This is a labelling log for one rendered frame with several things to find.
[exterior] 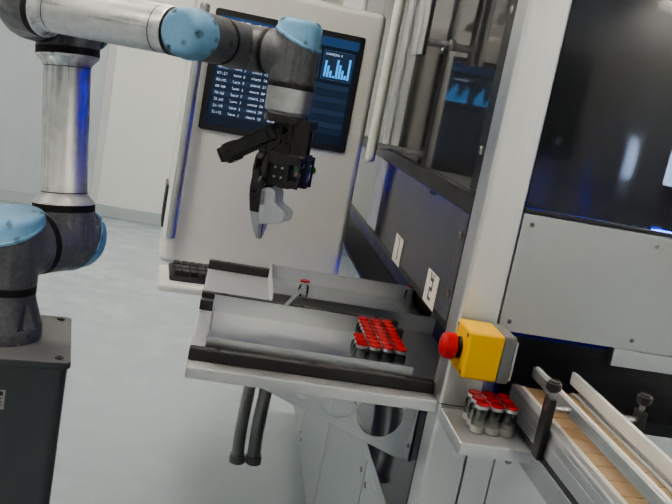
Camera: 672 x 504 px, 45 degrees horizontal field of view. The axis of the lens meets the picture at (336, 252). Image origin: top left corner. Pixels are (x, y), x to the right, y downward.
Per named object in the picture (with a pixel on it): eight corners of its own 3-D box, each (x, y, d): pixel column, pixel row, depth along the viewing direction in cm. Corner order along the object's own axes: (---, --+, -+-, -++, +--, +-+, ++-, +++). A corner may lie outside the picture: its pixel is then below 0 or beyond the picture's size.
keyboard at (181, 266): (315, 285, 225) (317, 277, 224) (325, 300, 211) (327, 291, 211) (168, 266, 215) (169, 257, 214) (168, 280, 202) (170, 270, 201)
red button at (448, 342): (458, 356, 124) (464, 331, 124) (465, 365, 120) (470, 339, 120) (434, 352, 124) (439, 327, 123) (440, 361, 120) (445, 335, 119)
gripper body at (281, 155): (295, 194, 133) (307, 120, 130) (246, 183, 135) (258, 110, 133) (310, 191, 140) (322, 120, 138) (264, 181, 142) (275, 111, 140)
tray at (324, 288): (409, 300, 195) (412, 286, 195) (432, 334, 170) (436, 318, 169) (268, 278, 191) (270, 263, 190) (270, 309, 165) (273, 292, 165)
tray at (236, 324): (385, 338, 160) (389, 321, 160) (409, 387, 135) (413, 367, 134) (212, 311, 156) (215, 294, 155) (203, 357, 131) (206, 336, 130)
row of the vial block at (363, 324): (363, 340, 156) (368, 317, 155) (377, 373, 138) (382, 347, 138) (352, 338, 156) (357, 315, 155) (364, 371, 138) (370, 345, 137)
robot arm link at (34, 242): (-49, 276, 145) (-41, 201, 142) (11, 267, 157) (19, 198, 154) (1, 294, 140) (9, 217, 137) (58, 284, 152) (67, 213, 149)
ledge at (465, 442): (521, 429, 131) (523, 418, 131) (549, 466, 119) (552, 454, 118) (437, 417, 129) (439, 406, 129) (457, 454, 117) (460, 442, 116)
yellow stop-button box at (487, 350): (493, 368, 127) (503, 324, 126) (507, 385, 120) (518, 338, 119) (446, 361, 126) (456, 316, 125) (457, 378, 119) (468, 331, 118)
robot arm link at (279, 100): (261, 83, 132) (279, 86, 140) (256, 111, 133) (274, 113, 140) (304, 91, 130) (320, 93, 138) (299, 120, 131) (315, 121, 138)
